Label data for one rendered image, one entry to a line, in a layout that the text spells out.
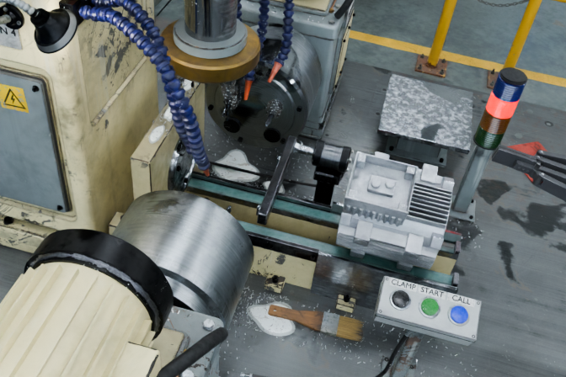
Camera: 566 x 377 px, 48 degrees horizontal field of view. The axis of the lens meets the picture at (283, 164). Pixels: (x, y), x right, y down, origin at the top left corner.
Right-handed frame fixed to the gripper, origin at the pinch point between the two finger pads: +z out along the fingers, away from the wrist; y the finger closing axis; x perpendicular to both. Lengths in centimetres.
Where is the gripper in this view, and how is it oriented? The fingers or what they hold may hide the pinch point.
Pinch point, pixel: (514, 159)
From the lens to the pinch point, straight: 121.4
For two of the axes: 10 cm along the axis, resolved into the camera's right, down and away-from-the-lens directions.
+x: -2.3, 6.9, 6.9
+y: -2.5, 6.4, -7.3
